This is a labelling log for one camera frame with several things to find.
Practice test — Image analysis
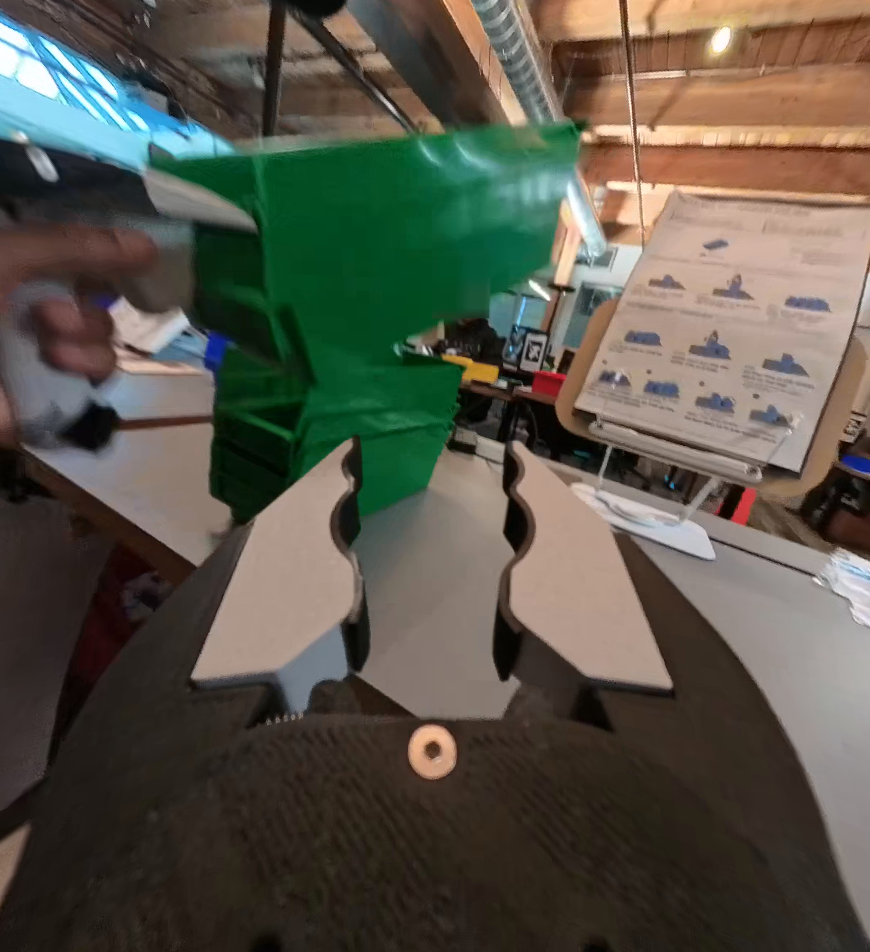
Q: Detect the printed instruction sheet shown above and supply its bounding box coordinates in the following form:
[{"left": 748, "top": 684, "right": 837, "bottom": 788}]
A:
[{"left": 575, "top": 189, "right": 870, "bottom": 473}]

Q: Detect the black disc floor lamp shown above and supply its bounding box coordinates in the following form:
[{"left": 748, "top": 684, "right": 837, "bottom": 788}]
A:
[{"left": 262, "top": 0, "right": 347, "bottom": 138}]

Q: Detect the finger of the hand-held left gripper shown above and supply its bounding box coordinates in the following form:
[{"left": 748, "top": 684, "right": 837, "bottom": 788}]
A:
[{"left": 133, "top": 167, "right": 257, "bottom": 313}]

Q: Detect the green plastic bin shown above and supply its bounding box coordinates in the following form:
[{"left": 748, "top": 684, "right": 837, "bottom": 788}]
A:
[
  {"left": 148, "top": 121, "right": 586, "bottom": 388},
  {"left": 212, "top": 402, "right": 457, "bottom": 455},
  {"left": 215, "top": 346, "right": 467, "bottom": 417},
  {"left": 210, "top": 435, "right": 451, "bottom": 523}
]

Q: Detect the grey desk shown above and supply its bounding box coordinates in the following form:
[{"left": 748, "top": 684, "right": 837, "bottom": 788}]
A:
[
  {"left": 22, "top": 357, "right": 870, "bottom": 952},
  {"left": 111, "top": 357, "right": 216, "bottom": 432}
]

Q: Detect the silver ribbed duct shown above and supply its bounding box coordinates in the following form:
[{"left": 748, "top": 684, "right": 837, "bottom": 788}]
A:
[{"left": 472, "top": 0, "right": 607, "bottom": 254}]

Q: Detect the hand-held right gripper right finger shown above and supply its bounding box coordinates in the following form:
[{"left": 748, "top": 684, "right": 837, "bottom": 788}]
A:
[{"left": 493, "top": 440, "right": 675, "bottom": 696}]

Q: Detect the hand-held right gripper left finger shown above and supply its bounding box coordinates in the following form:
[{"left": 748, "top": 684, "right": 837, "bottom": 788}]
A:
[{"left": 189, "top": 436, "right": 372, "bottom": 714}]

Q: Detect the person's white shirt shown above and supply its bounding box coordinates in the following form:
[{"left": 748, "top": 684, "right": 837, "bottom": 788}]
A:
[{"left": 0, "top": 498, "right": 109, "bottom": 841}]

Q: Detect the red bag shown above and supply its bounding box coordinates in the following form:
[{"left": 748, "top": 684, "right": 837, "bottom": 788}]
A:
[{"left": 70, "top": 550, "right": 175, "bottom": 708}]

